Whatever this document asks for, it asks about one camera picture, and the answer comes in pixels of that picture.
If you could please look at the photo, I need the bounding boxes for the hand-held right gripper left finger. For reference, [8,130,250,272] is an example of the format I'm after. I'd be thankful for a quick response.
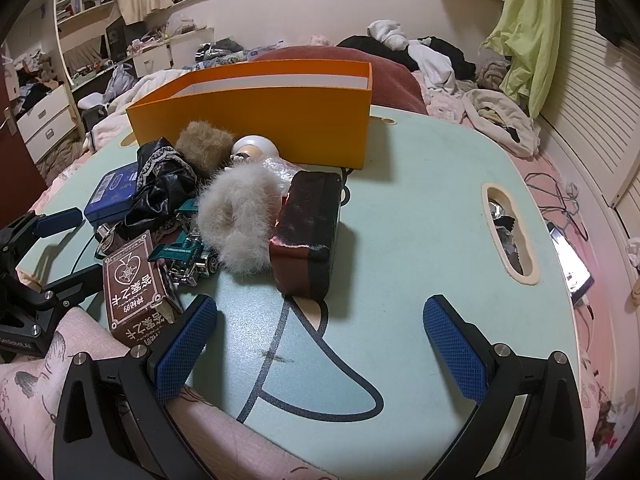
[52,294,221,480]

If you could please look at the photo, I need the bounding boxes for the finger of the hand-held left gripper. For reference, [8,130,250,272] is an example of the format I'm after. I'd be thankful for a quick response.
[30,265,104,314]
[0,208,84,266]

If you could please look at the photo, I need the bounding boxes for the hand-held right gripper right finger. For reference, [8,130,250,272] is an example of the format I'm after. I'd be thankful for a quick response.
[422,294,587,480]

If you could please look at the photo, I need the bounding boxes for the brown card box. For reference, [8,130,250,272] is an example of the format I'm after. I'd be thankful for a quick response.
[102,231,183,347]

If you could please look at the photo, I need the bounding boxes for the teal toy car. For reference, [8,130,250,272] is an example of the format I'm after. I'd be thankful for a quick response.
[149,197,221,286]

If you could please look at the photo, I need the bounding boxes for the grey white fur pom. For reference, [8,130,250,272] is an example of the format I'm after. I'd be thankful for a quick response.
[197,164,283,276]

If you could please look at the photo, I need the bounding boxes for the brown fur pom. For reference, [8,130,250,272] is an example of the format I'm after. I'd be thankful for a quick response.
[177,121,237,177]

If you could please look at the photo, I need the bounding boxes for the red black zip case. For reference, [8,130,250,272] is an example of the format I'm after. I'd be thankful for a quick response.
[269,170,341,302]

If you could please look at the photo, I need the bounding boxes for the orange cardboard box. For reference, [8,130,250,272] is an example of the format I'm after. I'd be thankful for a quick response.
[125,59,374,170]

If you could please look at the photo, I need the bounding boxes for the light green cartoon desktop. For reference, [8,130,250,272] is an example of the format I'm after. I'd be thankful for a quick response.
[37,105,581,480]

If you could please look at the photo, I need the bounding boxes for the silver metal clasp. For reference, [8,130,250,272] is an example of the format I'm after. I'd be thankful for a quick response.
[94,222,126,261]

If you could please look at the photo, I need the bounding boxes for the blue tin box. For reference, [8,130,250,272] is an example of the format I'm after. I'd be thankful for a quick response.
[84,169,141,226]

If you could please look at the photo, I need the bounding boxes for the pink printed cloth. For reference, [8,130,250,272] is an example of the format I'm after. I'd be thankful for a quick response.
[0,305,321,480]

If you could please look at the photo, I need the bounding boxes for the white drawer cabinet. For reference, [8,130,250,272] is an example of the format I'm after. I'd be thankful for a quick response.
[15,82,83,163]

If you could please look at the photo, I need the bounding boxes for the black lace cloth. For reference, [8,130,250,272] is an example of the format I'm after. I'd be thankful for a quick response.
[122,137,198,241]

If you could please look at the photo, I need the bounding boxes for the smartphone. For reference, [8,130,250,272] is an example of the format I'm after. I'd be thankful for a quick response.
[547,222,596,307]

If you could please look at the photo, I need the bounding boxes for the white quilt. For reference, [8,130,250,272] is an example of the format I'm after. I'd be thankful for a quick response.
[85,67,193,148]

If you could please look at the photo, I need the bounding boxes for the white desk with drawer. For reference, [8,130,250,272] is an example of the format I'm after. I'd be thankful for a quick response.
[130,25,216,78]

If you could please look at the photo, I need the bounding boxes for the black monitor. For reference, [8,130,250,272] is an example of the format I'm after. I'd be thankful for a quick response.
[105,17,128,63]

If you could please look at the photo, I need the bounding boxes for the clear plastic wrapper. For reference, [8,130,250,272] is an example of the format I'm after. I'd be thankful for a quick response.
[262,156,301,196]

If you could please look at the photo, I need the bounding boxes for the white bookshelf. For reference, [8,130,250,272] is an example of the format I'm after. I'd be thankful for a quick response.
[52,0,121,86]

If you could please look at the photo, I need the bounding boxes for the striped grey garment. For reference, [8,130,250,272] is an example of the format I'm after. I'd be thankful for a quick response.
[195,40,246,66]

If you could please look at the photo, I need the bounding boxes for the cream garment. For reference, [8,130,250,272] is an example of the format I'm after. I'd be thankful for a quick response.
[461,89,542,157]

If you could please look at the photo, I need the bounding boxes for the grey fuzzy cloth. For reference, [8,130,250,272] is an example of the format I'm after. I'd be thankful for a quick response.
[475,57,511,91]

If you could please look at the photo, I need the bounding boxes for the white louvered door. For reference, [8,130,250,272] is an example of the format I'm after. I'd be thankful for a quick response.
[537,0,640,211]

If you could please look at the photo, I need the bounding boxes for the white shirt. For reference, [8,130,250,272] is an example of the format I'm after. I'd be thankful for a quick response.
[407,42,458,88]

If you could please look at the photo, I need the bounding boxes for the black clothes pile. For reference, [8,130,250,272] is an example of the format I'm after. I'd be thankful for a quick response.
[336,35,477,81]

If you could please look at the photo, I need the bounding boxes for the light green hanging cloth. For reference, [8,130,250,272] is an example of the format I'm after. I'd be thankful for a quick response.
[480,0,563,120]

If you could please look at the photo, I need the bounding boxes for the white sock bundle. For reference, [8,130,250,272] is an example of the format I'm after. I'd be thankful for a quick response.
[367,19,411,51]

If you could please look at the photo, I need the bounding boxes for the charging cable with plug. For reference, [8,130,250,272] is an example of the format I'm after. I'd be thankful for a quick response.
[525,172,591,241]

